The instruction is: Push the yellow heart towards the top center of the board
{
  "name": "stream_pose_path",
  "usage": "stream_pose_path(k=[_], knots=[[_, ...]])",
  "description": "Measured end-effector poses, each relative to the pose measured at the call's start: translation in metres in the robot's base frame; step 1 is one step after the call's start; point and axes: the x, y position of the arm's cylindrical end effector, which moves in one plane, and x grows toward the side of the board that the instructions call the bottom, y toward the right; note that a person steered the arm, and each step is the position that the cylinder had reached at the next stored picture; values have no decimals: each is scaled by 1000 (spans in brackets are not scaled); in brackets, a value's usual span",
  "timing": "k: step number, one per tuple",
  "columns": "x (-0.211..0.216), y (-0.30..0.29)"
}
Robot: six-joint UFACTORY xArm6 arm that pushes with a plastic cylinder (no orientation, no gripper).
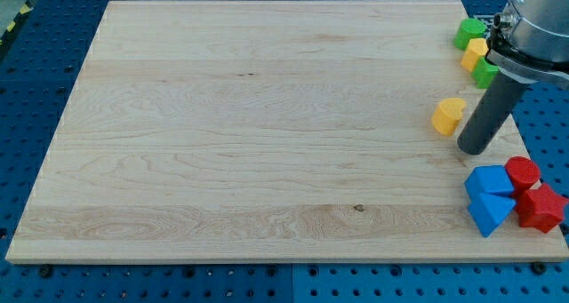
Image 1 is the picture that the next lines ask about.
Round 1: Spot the yellow hexagon block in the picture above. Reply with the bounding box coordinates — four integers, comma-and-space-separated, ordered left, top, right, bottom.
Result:
461, 38, 488, 72

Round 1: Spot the blue cube block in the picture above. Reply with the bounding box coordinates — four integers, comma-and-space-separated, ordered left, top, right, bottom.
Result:
464, 165, 514, 201

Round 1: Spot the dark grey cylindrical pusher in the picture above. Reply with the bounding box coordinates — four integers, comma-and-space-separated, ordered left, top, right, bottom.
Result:
457, 72, 530, 155

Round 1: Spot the red star block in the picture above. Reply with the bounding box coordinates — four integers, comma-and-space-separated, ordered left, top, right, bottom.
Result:
516, 183, 568, 234

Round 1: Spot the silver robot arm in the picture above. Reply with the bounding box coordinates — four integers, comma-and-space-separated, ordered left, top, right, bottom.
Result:
457, 0, 568, 155

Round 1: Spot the yellow heart block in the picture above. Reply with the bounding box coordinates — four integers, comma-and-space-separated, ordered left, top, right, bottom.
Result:
431, 98, 467, 136

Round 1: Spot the light wooden board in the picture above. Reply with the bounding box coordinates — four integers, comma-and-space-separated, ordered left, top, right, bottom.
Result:
6, 0, 568, 265

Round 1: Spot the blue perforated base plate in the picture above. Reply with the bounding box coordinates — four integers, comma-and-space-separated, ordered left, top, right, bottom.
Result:
1, 0, 568, 302

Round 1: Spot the red cylinder block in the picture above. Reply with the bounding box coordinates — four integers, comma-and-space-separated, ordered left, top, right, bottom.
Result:
505, 155, 541, 198

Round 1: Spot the blue triangle block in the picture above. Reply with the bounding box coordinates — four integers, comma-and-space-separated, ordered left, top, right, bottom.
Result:
468, 193, 517, 237

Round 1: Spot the green cylinder block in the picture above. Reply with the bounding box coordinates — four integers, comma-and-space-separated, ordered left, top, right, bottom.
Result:
453, 18, 486, 51

